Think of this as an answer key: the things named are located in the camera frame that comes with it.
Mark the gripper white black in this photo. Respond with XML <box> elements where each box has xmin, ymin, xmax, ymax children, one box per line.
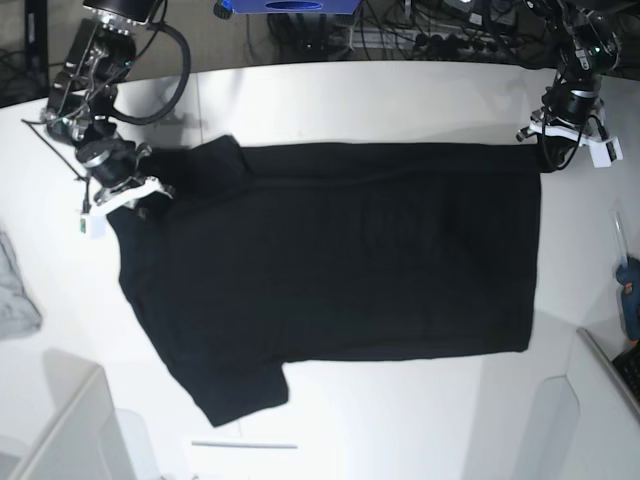
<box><xmin>515</xmin><ymin>74</ymin><xmax>625</xmax><ymax>174</ymax></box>
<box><xmin>76</xmin><ymin>138</ymin><xmax>191</xmax><ymax>239</ymax></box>

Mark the black T-shirt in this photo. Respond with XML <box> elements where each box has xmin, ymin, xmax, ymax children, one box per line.
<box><xmin>108</xmin><ymin>136</ymin><xmax>541</xmax><ymax>427</ymax></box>

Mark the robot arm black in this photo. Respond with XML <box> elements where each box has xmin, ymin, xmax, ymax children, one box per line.
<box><xmin>516</xmin><ymin>1</ymin><xmax>623</xmax><ymax>173</ymax></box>
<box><xmin>27</xmin><ymin>1</ymin><xmax>191</xmax><ymax>239</ymax></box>

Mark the clear glue stick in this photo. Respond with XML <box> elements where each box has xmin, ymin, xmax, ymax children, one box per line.
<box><xmin>610</xmin><ymin>210</ymin><xmax>628</xmax><ymax>267</ymax></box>

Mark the blue glue gun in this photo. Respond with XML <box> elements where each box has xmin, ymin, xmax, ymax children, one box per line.
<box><xmin>615</xmin><ymin>256</ymin><xmax>639</xmax><ymax>341</ymax></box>

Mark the grey cloth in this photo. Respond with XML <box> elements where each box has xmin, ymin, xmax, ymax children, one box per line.
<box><xmin>1</xmin><ymin>231</ymin><xmax>42</xmax><ymax>340</ymax></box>

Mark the blue box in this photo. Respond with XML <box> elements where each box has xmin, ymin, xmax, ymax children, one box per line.
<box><xmin>214</xmin><ymin>0</ymin><xmax>360</xmax><ymax>19</ymax></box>

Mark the black keyboard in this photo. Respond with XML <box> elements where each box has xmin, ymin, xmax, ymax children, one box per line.
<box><xmin>613</xmin><ymin>345</ymin><xmax>640</xmax><ymax>401</ymax></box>

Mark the white bin left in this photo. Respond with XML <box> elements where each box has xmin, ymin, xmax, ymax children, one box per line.
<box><xmin>9</xmin><ymin>365</ymin><xmax>136</xmax><ymax>479</ymax></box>

